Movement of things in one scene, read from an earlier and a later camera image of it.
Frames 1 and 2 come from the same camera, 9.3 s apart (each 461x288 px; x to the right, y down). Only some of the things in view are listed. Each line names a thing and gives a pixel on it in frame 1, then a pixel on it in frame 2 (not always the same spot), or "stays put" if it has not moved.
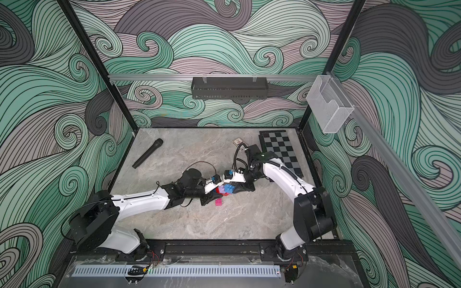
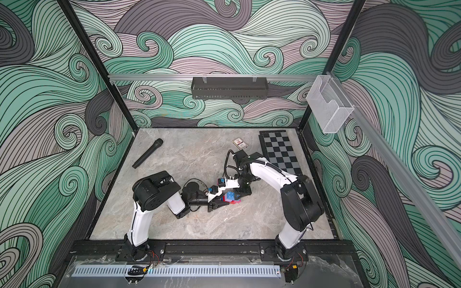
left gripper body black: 198,194 -> 201,200
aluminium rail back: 210,78 stays put
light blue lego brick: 229,188 -> 230,195
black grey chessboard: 280,143 stays put
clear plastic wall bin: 328,104 stays put
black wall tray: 230,87 stays put
